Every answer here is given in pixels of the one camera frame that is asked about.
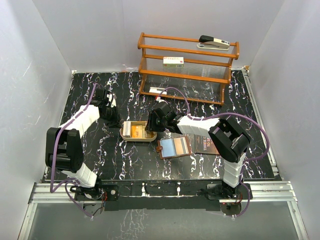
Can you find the dark book three days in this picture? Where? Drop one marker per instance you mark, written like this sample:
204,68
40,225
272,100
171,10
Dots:
204,145

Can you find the small white box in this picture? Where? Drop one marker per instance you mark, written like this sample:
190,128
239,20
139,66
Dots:
157,90

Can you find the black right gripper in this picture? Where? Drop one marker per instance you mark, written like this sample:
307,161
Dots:
152,126

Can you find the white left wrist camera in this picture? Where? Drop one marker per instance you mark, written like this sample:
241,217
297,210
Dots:
111,100

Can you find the orange wooden shelf rack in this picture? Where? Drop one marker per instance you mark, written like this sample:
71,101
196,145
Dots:
204,77

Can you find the beige oval card tray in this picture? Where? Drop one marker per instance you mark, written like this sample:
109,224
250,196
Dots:
151,136

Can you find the black and beige stapler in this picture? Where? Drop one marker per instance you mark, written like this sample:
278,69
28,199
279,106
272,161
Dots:
212,43

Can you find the gold credit card black stripe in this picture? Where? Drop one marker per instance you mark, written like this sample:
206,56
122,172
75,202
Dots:
181,147

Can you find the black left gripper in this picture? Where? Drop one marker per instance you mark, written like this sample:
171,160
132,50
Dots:
116,122

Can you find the brown leather card holder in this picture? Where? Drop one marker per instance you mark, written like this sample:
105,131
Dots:
166,148

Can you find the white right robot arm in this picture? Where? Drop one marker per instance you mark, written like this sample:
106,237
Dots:
229,138

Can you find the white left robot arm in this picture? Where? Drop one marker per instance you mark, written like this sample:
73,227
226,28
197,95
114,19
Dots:
64,150

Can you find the white staples box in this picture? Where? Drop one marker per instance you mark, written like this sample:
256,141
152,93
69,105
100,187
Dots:
173,62

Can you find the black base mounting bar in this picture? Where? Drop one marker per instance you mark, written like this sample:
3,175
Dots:
211,195

